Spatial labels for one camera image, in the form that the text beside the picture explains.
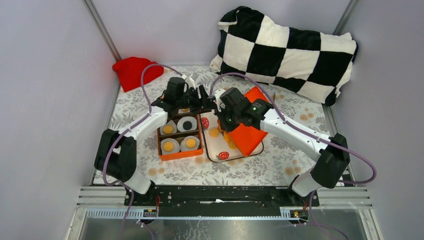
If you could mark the round orange cookie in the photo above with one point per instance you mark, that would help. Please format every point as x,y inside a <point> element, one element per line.
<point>168,146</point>
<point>214,132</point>
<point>190,143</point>
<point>232,145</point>

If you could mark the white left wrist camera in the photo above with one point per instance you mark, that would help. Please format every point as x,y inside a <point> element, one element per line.
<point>191,80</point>

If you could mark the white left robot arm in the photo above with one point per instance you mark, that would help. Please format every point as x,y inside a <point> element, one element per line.
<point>117,151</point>

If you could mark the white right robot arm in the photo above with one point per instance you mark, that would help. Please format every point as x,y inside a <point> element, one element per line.
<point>325,150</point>

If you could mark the black round cookie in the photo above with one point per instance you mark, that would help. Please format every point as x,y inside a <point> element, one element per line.
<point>187,125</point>

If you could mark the orange fish cookie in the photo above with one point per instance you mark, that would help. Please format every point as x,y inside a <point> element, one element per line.
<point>168,129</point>

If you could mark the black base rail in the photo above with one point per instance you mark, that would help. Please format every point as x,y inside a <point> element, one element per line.
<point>220,201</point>

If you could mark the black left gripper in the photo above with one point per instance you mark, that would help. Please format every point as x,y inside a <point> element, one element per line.
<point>205,103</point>

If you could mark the orange tin lid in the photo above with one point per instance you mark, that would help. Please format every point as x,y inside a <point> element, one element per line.
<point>248,139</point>

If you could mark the red knit hat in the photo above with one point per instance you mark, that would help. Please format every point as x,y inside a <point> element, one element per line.
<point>129,72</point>

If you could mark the orange cookie tin box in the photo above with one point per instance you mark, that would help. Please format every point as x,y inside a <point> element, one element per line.
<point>179,136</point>

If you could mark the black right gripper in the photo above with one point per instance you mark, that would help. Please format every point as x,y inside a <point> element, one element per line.
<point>219,112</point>

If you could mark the floral table mat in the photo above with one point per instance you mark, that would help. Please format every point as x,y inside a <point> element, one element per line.
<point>276,165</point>

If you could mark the black white checkered pillow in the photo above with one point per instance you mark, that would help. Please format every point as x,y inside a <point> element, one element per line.
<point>307,62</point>

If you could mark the white strawberry tray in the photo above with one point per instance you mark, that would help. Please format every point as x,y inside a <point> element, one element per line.
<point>217,147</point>

